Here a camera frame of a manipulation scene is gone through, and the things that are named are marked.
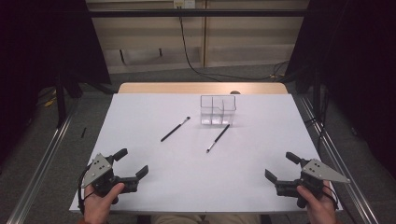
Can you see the black stand post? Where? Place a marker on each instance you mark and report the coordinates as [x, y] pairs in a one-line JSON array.
[[61, 102]]

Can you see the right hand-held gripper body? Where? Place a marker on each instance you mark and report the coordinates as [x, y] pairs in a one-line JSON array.
[[320, 172]]

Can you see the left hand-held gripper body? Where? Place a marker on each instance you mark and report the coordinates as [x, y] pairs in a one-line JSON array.
[[99, 168]]

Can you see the black horizontal frame bar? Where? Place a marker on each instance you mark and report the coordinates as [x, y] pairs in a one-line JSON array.
[[199, 13]]

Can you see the white wall power outlet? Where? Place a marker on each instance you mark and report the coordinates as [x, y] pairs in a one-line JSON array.
[[184, 3]]

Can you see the clear acrylic organizer box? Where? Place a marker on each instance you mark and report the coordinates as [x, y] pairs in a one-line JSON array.
[[218, 110]]

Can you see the person's right hand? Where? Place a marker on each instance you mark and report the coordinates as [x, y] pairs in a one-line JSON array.
[[319, 207]]

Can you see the black makeup brush silver ferrule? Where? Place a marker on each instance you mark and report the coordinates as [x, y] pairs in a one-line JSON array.
[[218, 138]]

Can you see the person's left hand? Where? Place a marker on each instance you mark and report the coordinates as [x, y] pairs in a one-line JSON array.
[[99, 205]]

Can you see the metal floor rail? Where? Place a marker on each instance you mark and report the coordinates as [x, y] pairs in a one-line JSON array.
[[342, 155], [43, 161]]

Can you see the black makeup brush pale tip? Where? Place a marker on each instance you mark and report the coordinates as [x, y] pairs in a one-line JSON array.
[[174, 130]]

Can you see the black curtain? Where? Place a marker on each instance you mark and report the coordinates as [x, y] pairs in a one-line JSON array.
[[358, 62], [46, 40]]

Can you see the white table cover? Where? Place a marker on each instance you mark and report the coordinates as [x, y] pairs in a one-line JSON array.
[[199, 180]]

